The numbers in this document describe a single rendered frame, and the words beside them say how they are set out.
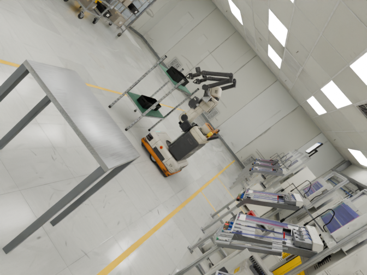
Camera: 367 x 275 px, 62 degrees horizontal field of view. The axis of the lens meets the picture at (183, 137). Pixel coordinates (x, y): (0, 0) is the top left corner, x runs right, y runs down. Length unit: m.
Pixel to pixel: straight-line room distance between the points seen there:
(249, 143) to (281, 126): 1.29
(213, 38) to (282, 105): 3.60
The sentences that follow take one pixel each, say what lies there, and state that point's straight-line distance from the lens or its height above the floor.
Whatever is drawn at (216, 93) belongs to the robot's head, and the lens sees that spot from 4.33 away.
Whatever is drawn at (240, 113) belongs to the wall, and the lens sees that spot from 11.53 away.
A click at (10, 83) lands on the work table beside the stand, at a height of 0.65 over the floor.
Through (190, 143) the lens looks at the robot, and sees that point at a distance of 4.20.
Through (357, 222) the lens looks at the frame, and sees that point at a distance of 2.82.
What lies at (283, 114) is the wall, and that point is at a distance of 11.50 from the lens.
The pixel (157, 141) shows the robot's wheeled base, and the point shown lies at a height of 0.24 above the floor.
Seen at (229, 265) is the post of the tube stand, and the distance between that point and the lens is 2.55.
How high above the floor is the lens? 1.50
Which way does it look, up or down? 13 degrees down
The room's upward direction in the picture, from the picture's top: 51 degrees clockwise
